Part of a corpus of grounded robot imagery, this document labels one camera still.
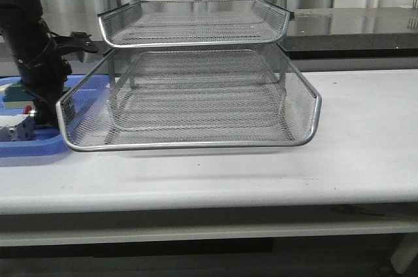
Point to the green and grey electrical module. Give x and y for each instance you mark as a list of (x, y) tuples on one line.
[(14, 96)]

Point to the white circuit breaker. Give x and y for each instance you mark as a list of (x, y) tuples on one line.
[(16, 128)]

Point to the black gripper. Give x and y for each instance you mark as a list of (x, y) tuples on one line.
[(43, 74)]

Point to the blue plastic tray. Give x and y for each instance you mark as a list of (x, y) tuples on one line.
[(44, 141)]

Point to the red emergency stop push button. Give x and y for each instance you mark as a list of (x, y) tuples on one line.
[(31, 112)]

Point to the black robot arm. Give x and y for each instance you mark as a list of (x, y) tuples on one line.
[(24, 29)]

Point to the dark grey stone counter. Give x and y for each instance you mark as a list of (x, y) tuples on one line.
[(345, 33)]

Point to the silver mesh tray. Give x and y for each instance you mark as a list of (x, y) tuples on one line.
[(84, 118), (166, 23), (150, 105)]

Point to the white table leg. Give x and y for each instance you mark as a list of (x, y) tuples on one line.
[(405, 253)]

